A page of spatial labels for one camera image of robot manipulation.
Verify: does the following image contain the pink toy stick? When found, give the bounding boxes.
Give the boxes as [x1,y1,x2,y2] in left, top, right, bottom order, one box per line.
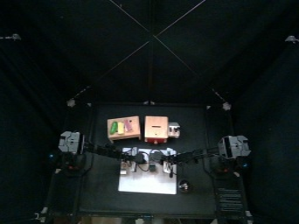
[124,120,135,133]

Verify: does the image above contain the white cutting mat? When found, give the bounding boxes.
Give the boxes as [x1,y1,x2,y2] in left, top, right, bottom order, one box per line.
[116,147,179,195]

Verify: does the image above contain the wooden tray box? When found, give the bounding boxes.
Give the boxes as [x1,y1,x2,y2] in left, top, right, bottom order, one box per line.
[107,115,143,144]

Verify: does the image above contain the green toy stick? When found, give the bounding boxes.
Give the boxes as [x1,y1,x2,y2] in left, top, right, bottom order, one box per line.
[110,122,120,135]

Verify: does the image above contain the small round black camera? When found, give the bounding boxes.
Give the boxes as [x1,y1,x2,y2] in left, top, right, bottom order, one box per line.
[178,179,192,193]

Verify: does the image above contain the small white grey box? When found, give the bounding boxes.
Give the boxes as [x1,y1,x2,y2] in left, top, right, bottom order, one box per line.
[167,122,183,139]

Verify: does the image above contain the wooden box with slot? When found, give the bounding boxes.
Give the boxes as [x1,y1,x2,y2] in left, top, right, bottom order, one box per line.
[144,115,170,144]

